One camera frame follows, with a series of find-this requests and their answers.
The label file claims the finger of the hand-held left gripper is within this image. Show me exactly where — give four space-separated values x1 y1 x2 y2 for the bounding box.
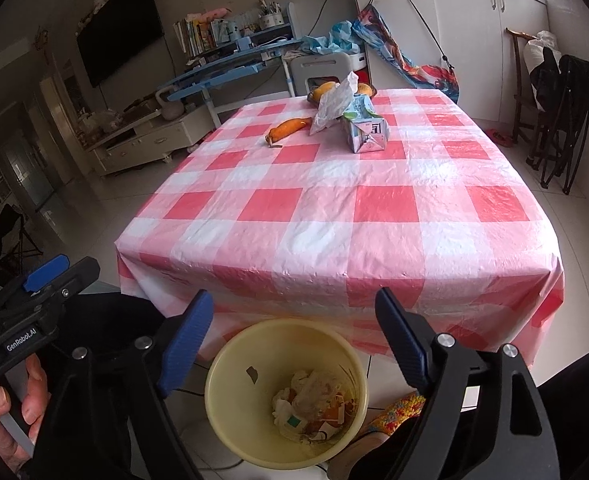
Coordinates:
0 256 101 322
22 254 71 293

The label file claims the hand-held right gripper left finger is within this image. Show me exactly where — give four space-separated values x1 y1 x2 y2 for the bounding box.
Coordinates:
22 290 215 480

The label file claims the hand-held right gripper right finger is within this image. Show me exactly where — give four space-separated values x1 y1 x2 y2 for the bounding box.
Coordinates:
374 286 557 480

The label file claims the red snack bag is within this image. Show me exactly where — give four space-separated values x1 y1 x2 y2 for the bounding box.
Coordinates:
321 392 359 442

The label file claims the yellow plastic bin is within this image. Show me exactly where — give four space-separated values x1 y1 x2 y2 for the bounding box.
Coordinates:
204 318 370 470

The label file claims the clear plastic bag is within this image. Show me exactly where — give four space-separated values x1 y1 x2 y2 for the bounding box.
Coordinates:
292 371 342 416

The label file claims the person's left hand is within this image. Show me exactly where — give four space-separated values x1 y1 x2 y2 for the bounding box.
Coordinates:
0 355 52 466

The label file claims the black folding stand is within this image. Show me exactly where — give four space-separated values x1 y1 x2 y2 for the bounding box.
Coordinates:
0 204 43 264

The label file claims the person's left leg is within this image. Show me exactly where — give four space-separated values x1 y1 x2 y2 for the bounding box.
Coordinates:
72 290 178 348

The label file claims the person's leg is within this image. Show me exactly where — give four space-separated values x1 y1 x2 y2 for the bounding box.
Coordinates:
72 290 178 348
534 342 589 480

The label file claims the colourful knitted slipper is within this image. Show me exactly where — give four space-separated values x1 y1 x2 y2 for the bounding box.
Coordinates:
368 391 426 437

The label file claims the crumpled white tissue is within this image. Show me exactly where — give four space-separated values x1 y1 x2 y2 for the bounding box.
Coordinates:
272 387 297 418

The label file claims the red white checkered tablecloth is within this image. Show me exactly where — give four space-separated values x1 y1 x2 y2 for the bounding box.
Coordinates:
114 87 566 367

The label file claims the cream television cabinet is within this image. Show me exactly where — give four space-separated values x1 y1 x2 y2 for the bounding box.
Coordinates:
85 105 216 177

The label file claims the person's right leg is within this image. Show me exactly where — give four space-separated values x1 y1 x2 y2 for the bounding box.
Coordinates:
534 342 589 480

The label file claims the teal white milk carton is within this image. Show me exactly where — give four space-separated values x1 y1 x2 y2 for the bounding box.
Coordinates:
341 94 391 155

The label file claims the red floor slipper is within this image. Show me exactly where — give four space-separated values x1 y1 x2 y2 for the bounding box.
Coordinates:
484 129 515 149

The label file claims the black television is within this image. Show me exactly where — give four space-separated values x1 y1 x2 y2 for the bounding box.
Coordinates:
76 0 167 90

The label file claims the white plastic bag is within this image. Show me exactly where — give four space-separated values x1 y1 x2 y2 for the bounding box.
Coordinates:
309 71 360 136

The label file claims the blue study desk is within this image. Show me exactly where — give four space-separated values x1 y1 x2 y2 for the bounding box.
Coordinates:
157 2 306 129

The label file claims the row of books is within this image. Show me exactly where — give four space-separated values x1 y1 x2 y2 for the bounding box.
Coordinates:
174 16 216 59

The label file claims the colourful printed bag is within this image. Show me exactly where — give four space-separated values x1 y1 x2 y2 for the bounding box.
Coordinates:
351 4 461 104

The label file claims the dark wooden chair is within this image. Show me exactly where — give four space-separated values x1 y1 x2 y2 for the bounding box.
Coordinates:
504 27 543 144

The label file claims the black folding chair with clothes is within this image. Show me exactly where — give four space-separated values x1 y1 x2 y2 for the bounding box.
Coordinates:
527 54 589 196

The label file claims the white plastic stool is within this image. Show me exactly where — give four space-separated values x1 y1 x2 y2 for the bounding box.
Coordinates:
289 52 368 99

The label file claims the pink plush toy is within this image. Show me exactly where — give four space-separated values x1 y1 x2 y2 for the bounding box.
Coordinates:
197 7 233 24

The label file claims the white cabinet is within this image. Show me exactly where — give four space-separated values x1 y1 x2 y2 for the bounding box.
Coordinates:
344 0 553 137

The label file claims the blue crumpled cloth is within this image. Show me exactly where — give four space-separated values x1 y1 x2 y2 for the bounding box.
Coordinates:
301 20 355 56

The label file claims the white pen holder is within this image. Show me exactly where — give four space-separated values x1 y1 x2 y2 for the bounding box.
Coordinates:
258 0 284 31

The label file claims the white sack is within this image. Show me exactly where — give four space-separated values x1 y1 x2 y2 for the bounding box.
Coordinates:
523 30 563 69

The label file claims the black strap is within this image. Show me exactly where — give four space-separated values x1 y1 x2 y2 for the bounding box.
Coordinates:
367 0 458 81

